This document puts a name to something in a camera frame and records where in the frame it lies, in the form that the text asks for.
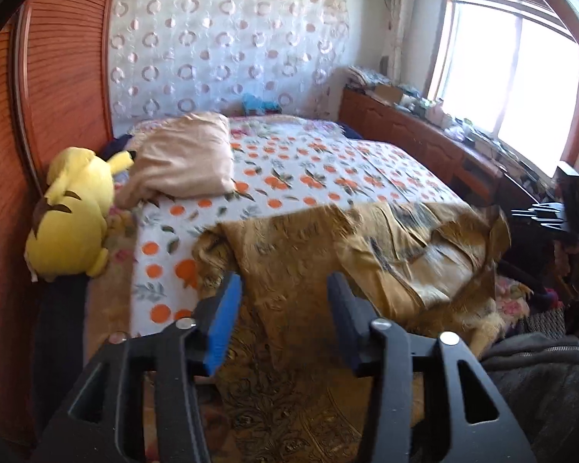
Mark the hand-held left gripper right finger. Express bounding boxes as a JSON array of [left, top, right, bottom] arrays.
[[327, 271, 536, 463]]

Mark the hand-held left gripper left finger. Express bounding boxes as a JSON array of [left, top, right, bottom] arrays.
[[31, 272, 243, 463]]

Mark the golden patterned garment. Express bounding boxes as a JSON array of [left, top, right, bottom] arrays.
[[193, 200, 513, 463]]

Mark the fluffy floral blanket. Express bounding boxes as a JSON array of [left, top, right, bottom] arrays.
[[86, 197, 142, 349]]

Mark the wooden framed window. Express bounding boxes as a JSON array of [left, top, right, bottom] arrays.
[[427, 0, 579, 175]]

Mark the grey jacket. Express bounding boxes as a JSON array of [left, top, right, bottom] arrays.
[[480, 332, 579, 463]]

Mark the orange fruit print sheet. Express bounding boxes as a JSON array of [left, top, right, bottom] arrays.
[[125, 120, 470, 339]]

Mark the beige satin pillow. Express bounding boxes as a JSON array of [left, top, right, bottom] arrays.
[[116, 112, 236, 206]]

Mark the low wooden cabinet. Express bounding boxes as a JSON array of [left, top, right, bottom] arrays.
[[339, 88, 560, 214]]

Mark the yellow plush toy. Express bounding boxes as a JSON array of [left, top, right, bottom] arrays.
[[25, 147, 137, 283]]

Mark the cardboard box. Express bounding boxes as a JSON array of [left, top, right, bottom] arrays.
[[374, 82, 404, 105]]

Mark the blue cloth bundle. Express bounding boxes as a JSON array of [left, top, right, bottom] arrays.
[[241, 93, 281, 117]]

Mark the stack of folded cloth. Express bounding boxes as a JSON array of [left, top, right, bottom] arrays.
[[346, 65, 393, 90]]

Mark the floral window curtain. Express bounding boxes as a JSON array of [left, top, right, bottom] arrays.
[[386, 0, 418, 86]]

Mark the circle patterned sheer curtain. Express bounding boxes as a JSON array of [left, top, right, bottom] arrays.
[[107, 0, 354, 126]]

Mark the wooden slatted wardrobe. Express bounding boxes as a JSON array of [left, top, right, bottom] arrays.
[[0, 0, 121, 444]]

